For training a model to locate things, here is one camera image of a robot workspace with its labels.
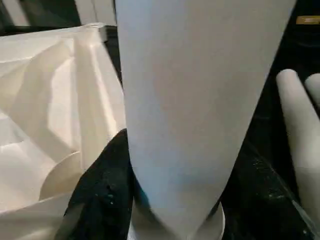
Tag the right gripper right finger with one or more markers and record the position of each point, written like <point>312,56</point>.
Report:
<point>260,210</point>

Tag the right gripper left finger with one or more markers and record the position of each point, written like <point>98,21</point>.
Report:
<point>102,195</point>

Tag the white plastic table top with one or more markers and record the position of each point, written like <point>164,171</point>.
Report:
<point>40,100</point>

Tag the black work mat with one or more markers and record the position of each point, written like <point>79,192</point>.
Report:
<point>260,125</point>

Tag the small yellow tag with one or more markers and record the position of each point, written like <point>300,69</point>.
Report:
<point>307,20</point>

